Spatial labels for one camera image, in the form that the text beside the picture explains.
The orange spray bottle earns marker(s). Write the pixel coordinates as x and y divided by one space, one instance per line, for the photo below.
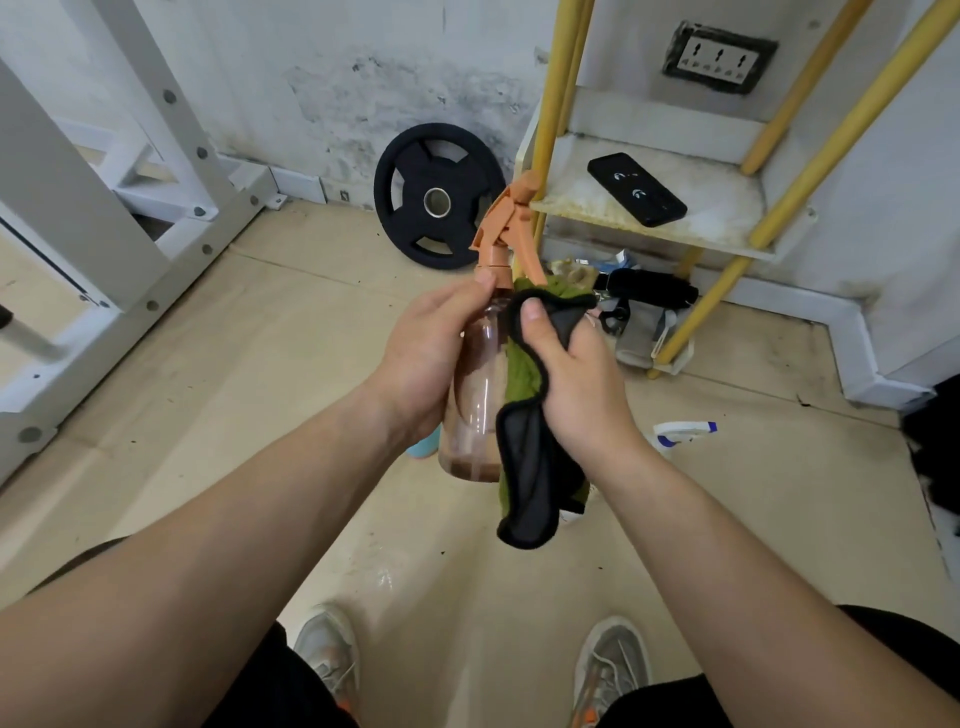
476 420

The white shelf yellow poles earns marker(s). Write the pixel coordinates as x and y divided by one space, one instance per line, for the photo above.
720 195

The black weight plate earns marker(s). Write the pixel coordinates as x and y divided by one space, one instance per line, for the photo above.
405 217

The blue white packet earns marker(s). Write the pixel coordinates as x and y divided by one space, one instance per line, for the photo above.
616 260

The white metal rack frame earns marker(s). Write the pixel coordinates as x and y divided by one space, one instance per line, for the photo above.
75 187

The person's right forearm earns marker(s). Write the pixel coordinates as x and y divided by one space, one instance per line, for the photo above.
750 585

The person's left forearm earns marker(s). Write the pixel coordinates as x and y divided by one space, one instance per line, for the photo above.
187 562

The green microfibre cloth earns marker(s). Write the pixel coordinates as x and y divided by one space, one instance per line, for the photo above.
529 480

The person's right grey shoe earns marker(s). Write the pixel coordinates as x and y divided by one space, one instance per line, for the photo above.
611 667

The tan fuzzy glove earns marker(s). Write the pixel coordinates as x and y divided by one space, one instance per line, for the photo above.
577 271

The blue spray bottle pink trigger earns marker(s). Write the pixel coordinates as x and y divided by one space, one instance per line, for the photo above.
424 444

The person's right hand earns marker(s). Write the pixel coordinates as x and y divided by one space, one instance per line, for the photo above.
585 397

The black phone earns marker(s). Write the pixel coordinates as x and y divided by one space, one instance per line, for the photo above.
637 190

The round white bottle blue-tipped sprayer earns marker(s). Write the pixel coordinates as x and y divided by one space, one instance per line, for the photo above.
682 433

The white plastic strip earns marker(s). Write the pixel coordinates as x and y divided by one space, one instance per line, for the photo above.
664 334

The person's left grey shoe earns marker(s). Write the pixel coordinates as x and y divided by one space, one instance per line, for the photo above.
326 652

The person's left hand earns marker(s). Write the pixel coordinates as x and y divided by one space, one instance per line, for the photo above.
424 352

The black framed wall socket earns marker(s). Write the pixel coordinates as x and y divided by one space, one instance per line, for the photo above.
720 58

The black shorts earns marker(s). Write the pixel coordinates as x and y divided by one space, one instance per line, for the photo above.
285 697

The person's grey shoe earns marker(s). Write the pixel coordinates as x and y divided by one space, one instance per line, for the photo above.
611 667
326 652

